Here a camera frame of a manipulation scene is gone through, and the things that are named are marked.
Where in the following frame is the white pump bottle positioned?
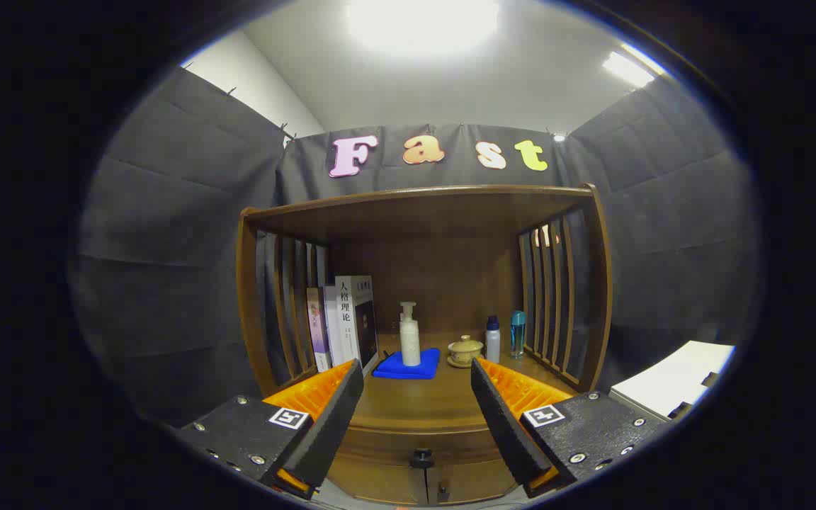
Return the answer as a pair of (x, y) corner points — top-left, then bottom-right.
(399, 302), (421, 367)

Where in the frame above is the beige lidded tea cup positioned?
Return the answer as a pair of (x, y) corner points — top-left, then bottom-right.
(448, 335), (485, 363)

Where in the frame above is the large ceiling light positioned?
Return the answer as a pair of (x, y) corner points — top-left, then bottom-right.
(344, 0), (501, 54)

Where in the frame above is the purple book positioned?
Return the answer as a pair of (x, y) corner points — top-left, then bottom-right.
(307, 287), (333, 373)

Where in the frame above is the wooden countertop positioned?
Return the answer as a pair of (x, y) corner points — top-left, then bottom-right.
(288, 331), (582, 434)

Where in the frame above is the thick white book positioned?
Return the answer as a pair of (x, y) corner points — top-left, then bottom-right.
(335, 275), (379, 376)

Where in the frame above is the wooden drawer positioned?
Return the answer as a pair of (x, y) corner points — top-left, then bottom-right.
(337, 424), (506, 470)

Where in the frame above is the ceiling strip light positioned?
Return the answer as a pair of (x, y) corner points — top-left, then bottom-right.
(601, 44), (667, 89)

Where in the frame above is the thin white book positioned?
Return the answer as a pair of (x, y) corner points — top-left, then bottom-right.
(323, 285), (345, 368)

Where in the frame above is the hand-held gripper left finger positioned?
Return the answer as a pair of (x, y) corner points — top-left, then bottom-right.
(178, 359), (365, 500)

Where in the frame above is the blue folded cloth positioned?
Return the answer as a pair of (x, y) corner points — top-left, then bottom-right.
(373, 348), (441, 380)

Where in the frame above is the wooden cabinet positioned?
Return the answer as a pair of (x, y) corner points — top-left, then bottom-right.
(236, 184), (613, 505)

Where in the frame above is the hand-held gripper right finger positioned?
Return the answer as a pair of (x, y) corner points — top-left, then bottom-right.
(470, 357), (669, 498)

